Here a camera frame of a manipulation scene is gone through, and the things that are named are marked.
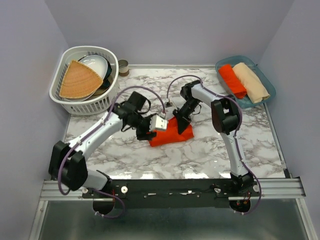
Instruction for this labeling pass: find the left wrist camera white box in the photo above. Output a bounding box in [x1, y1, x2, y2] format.
[149, 114, 168, 132]

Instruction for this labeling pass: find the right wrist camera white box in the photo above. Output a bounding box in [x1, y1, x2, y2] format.
[164, 99, 174, 108]

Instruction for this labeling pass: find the orange t shirt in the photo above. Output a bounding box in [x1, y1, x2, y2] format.
[148, 117, 194, 147]
[218, 64, 247, 99]

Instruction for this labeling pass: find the rolled beige t shirt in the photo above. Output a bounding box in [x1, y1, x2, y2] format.
[232, 62, 270, 104]

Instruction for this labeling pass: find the rolled orange t shirt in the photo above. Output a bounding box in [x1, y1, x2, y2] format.
[218, 64, 247, 99]

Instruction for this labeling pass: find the dark dish in basket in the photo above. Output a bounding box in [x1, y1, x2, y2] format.
[86, 52, 116, 91]

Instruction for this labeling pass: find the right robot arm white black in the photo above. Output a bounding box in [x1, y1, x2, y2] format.
[173, 80, 255, 196]

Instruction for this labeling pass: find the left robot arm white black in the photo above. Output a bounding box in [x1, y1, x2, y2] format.
[48, 92, 163, 198]

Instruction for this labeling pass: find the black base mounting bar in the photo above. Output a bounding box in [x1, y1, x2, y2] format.
[82, 178, 261, 210]

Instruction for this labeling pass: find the purple cable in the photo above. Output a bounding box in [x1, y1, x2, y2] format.
[57, 85, 167, 220]
[166, 74, 263, 216]

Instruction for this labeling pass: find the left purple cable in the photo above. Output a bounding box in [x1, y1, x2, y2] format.
[57, 85, 167, 220]

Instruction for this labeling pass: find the blue transparent plastic bin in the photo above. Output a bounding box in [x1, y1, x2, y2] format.
[215, 55, 276, 109]

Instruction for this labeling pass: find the woven wicker fan tray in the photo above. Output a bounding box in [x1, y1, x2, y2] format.
[59, 60, 103, 100]

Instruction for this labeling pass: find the white bowl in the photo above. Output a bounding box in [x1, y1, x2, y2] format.
[78, 54, 109, 79]

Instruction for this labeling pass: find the white plastic basket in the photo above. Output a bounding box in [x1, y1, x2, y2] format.
[49, 45, 119, 116]

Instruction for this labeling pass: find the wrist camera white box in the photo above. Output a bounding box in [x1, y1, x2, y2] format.
[164, 99, 174, 108]
[149, 114, 168, 132]

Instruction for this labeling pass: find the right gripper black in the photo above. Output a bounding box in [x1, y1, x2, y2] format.
[172, 97, 201, 134]

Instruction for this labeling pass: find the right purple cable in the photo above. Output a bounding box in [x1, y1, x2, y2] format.
[166, 74, 263, 216]

